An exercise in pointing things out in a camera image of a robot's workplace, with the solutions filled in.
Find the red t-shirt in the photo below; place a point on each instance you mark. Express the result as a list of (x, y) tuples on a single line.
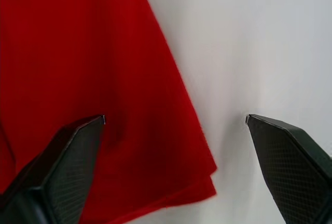
[(85, 78)]

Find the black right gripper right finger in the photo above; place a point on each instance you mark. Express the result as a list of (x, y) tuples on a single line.
[(290, 167)]

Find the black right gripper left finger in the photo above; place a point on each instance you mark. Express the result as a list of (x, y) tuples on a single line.
[(64, 167)]

